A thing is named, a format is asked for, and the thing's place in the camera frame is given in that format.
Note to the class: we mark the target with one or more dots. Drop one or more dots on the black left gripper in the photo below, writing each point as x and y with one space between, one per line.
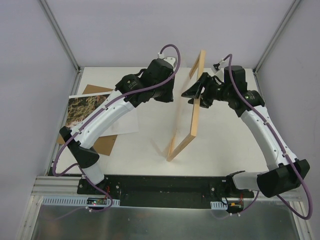
166 92

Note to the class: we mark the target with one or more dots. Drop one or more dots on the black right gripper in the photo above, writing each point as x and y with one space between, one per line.
206 90

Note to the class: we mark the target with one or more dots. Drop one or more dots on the light wooden picture frame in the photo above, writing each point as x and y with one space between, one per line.
200 58

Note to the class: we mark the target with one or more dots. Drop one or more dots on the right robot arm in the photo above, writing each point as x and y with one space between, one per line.
284 168

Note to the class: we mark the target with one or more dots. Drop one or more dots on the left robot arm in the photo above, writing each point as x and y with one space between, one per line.
154 82

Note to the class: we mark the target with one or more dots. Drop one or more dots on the printed photo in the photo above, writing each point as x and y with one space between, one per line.
81 106

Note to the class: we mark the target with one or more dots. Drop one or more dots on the white paper sheet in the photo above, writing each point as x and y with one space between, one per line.
120 118

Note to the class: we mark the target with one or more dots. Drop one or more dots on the brown cardboard backing board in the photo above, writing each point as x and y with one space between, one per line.
79 139

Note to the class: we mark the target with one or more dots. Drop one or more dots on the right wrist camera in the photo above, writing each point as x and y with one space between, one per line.
217 67

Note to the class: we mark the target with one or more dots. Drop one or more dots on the left aluminium corner post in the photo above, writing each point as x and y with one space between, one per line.
58 33

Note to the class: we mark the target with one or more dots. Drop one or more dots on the aluminium corner post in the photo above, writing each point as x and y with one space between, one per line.
58 33
277 34

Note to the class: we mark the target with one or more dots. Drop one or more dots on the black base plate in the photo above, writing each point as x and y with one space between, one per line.
185 192

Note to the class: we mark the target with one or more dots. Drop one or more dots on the right cable duct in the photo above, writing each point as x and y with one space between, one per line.
218 205

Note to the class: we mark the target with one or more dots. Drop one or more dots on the cable duct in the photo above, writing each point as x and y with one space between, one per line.
218 205
79 201

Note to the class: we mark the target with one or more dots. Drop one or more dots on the right aluminium corner post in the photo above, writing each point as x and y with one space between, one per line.
277 34

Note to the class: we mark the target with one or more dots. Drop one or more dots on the aluminium front rail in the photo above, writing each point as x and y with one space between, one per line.
55 186

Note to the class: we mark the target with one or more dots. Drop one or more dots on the left cable duct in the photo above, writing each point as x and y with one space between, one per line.
79 201

